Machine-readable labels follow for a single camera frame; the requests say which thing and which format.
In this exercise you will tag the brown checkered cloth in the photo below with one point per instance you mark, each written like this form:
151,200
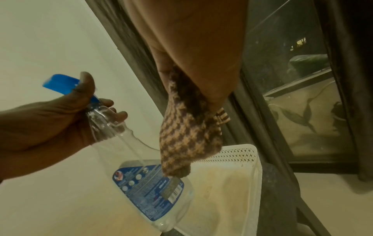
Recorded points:
186,133

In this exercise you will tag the dark plastic stool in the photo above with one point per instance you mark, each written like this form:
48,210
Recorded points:
279,196

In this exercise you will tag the white perforated plastic basket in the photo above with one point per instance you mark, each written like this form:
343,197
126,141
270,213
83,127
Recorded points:
227,196

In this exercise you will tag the grey window frame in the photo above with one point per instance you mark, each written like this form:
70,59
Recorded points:
276,138

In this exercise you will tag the person's left hand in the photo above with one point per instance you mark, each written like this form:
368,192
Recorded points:
43,129

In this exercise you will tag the person's right hand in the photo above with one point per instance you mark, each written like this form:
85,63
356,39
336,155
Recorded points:
198,46

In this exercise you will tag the blue spray bottle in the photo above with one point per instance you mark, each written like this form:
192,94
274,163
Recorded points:
151,184

